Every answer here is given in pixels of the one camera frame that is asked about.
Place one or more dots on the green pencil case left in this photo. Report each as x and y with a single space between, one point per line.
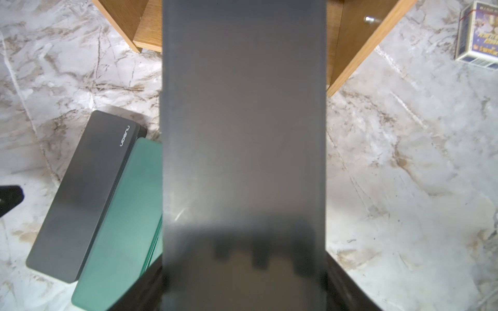
129 240

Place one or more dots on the wooden three-tier shelf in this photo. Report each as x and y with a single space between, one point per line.
354 30

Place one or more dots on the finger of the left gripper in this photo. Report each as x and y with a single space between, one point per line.
10 197

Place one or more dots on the black pencil case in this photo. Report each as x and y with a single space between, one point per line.
71 225
242 116

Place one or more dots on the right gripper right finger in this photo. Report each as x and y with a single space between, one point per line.
343 293

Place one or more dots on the small card box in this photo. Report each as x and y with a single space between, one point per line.
477 35

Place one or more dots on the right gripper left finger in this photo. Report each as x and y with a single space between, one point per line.
146 293

